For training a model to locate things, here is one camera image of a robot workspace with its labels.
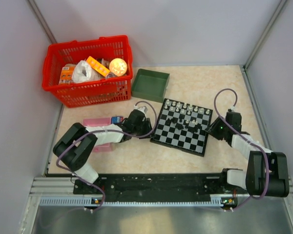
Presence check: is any black white chess board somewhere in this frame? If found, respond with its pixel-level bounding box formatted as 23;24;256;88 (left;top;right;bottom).
150;98;213;156

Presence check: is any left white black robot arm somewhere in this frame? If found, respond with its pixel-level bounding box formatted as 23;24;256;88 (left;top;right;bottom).
53;106;152;193

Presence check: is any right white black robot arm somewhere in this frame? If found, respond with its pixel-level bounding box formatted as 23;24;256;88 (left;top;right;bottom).
205;110;290;197

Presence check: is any blue green packaged item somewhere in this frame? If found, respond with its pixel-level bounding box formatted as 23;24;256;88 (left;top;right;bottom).
111;116;123;124

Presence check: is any dark green open box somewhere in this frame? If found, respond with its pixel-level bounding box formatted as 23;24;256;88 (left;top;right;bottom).
131;68;170;103

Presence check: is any pink open drawer box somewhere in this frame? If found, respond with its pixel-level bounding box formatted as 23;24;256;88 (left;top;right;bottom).
83;117;112;153

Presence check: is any orange round ball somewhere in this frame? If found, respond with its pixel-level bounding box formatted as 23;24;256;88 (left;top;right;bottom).
109;58;127;77

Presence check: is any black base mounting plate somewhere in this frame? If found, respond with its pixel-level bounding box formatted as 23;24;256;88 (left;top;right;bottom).
73;173;246;202

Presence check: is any orange punched cardboard box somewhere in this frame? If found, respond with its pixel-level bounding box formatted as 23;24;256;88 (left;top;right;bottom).
86;56;110;77

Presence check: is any white plastic bag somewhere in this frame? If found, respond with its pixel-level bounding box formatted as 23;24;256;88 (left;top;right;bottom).
72;60;100;83

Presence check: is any small orange carton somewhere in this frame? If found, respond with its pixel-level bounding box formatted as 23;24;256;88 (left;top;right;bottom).
59;64;76;85

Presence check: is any red plastic shopping basket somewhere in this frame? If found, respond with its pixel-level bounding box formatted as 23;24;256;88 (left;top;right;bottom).
42;35;133;108

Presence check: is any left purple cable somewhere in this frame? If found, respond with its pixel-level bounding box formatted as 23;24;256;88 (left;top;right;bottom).
56;100;158;213

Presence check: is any purple cable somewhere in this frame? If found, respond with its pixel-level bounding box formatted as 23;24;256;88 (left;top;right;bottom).
214;88;272;212
56;100;158;213

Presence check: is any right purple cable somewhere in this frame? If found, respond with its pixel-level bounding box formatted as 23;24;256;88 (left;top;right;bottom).
214;88;272;212

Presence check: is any white slotted cable duct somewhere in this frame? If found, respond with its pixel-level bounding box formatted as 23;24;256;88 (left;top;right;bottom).
40;195;237;208

